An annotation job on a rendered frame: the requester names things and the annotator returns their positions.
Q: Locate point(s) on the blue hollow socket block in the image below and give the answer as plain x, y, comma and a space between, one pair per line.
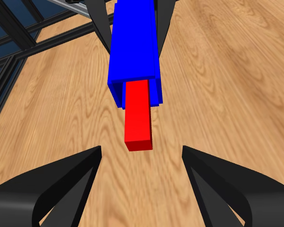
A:
132, 42

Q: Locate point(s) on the thin red peg bar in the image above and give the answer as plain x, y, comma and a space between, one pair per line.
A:
137, 118

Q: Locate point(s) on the black table frame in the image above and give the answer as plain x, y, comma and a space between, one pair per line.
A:
16, 28

